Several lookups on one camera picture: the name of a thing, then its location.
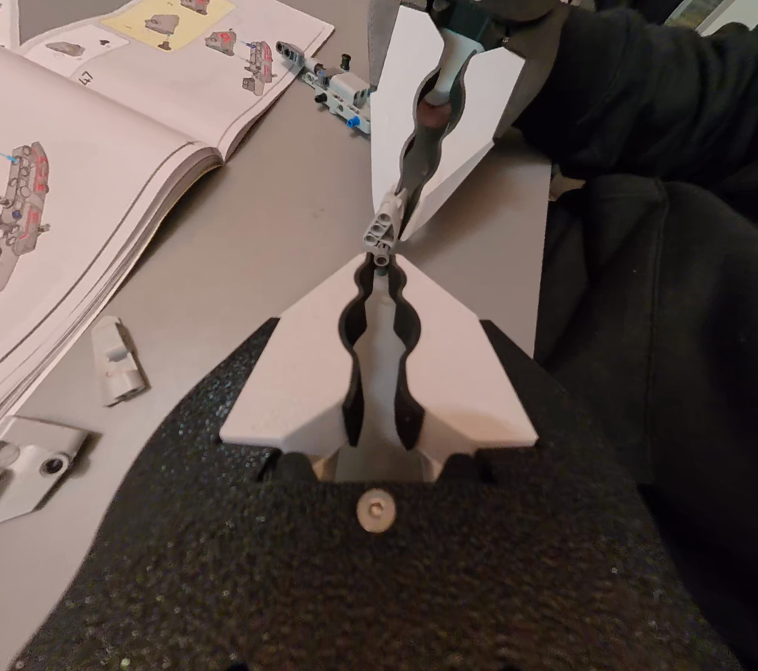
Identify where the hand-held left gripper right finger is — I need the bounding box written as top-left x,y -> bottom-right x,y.
388,253 -> 540,482

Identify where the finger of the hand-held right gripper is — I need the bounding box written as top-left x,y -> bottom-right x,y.
400,8 -> 572,242
367,0 -> 457,227

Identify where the person's right forearm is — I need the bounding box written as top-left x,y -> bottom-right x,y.
512,4 -> 758,180

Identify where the grey desk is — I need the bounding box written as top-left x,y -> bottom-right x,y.
0,0 -> 554,669

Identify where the grey toy brick assembly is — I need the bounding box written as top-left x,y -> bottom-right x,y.
275,40 -> 377,135

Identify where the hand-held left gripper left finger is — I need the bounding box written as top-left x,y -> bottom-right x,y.
219,252 -> 371,483

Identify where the grey toy connector piece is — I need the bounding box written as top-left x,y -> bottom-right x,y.
362,190 -> 409,269

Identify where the open instruction booklet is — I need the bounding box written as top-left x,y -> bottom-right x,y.
0,0 -> 335,417

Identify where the grey toy panel piece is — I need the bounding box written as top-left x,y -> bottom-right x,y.
92,317 -> 150,408
0,416 -> 92,524

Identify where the person in black clothing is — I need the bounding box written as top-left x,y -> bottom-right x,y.
533,173 -> 758,671

